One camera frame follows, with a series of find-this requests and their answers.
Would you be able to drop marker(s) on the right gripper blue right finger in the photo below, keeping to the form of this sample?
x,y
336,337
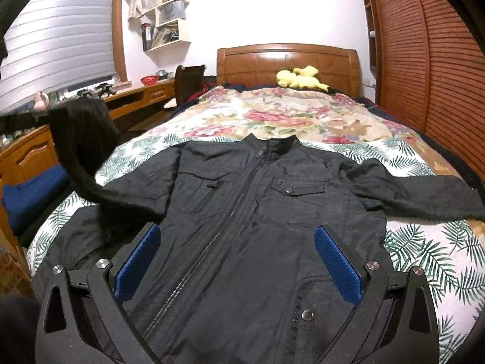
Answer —
x,y
346,268

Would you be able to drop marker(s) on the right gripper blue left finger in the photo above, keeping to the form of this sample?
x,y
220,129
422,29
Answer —
x,y
132,261

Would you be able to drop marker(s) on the black zip jacket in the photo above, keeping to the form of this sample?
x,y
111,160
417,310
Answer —
x,y
237,278

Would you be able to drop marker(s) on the floral and fern bedspread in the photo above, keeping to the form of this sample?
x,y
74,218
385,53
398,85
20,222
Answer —
x,y
303,117

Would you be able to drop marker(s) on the folded navy blue garment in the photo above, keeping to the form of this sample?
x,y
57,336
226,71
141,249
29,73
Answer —
x,y
26,202

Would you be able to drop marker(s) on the long wooden desk cabinet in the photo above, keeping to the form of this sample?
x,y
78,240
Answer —
x,y
125,102

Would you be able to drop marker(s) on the red bowl on desk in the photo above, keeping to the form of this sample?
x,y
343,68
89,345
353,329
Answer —
x,y
149,80

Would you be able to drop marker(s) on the pink thermos jug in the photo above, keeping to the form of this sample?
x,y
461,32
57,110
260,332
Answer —
x,y
41,101

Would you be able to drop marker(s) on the dark wooden chair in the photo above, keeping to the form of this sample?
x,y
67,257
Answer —
x,y
187,81

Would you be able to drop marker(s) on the yellow plush toy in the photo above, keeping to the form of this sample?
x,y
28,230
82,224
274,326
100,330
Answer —
x,y
300,78

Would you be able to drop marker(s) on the wooden bed headboard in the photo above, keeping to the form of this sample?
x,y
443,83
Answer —
x,y
258,64

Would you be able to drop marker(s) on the louvered wooden wardrobe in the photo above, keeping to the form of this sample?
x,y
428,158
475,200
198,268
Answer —
x,y
430,74

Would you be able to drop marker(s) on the grey window roller blind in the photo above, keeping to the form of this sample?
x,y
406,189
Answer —
x,y
56,44

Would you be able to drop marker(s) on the white wall shelf unit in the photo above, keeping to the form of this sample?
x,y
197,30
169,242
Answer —
x,y
163,24

